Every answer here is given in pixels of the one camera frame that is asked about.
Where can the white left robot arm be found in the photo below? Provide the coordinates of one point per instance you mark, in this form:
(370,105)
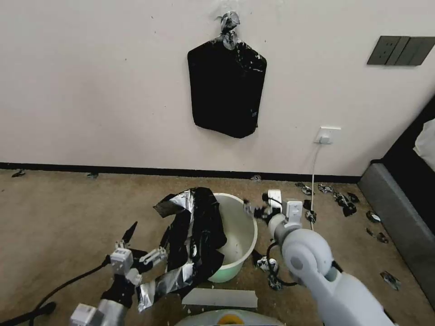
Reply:
(108,311)

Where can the knotted silver bag hanger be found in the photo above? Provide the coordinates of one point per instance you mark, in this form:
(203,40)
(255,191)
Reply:
(229,29)

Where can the white bedding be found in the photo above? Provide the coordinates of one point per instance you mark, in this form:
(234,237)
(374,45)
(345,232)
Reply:
(426,142)

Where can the white robot front shell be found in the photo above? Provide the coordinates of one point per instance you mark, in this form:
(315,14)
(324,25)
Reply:
(227,318)

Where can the white round trash bin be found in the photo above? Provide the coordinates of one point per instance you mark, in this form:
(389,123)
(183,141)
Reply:
(238,234)

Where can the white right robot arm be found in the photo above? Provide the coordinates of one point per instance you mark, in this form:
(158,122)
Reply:
(316,265)

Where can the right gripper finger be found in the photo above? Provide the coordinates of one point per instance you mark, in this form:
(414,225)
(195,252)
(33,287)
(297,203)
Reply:
(259,212)
(247,205)

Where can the dark grey bed frame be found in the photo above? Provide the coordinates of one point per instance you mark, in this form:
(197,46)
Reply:
(394,203)

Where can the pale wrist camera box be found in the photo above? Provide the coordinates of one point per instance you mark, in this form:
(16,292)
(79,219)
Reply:
(274,197)
(120,260)

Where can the black plastic trash bag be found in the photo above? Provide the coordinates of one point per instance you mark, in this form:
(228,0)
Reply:
(193,234)

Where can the white wall socket with plug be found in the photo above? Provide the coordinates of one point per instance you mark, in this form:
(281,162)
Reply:
(327,135)

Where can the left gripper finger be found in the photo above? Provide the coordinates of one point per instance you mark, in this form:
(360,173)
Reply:
(129,234)
(153,256)

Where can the white tape strip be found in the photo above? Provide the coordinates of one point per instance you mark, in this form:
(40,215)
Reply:
(219,298)

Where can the hanging black trash bag pack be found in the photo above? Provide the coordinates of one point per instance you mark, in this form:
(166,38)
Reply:
(226,95)

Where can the dark grey wall switch panel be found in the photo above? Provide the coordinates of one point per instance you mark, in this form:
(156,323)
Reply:
(397,51)

